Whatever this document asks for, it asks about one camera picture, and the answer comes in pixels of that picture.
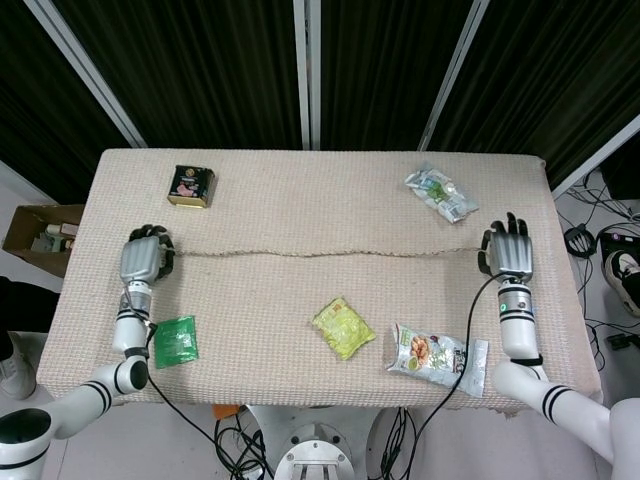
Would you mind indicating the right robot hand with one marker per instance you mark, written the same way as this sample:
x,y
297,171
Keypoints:
x,y
510,247

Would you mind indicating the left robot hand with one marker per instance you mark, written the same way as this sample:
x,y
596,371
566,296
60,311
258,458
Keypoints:
x,y
145,255

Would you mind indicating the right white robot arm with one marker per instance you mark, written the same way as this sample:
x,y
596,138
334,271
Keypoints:
x,y
545,365

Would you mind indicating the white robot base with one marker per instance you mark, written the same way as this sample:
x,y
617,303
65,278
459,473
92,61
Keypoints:
x,y
315,445

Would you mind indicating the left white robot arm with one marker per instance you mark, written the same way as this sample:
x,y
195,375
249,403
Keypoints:
x,y
95,370

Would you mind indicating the black and gold tin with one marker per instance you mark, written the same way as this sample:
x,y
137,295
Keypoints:
x,y
190,186

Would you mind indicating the crumpled silver-green snack bag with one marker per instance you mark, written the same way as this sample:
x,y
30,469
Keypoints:
x,y
442,195

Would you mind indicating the green flat sachet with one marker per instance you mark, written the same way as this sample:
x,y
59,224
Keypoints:
x,y
175,342

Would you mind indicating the cardboard box with items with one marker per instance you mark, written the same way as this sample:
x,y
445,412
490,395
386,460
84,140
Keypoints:
x,y
42,240

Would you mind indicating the black device with purple light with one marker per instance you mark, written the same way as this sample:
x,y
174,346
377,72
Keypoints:
x,y
620,242

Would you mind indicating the white and black sneaker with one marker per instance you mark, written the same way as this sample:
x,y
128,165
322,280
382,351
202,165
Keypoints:
x,y
622,277

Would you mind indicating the silver nut snack bag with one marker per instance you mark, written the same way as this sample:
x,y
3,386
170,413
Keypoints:
x,y
435,360

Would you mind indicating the black power adapter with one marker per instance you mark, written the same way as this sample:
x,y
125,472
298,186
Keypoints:
x,y
618,342

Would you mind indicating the white shoe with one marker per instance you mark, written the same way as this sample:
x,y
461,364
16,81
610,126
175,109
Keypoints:
x,y
15,365

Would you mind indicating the orange object under table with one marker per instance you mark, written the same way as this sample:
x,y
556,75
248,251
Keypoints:
x,y
227,411

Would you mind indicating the beige woven tablecloth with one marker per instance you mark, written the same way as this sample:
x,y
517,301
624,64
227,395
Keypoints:
x,y
320,225

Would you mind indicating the yellow-green snack packet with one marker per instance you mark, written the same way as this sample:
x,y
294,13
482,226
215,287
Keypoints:
x,y
343,328

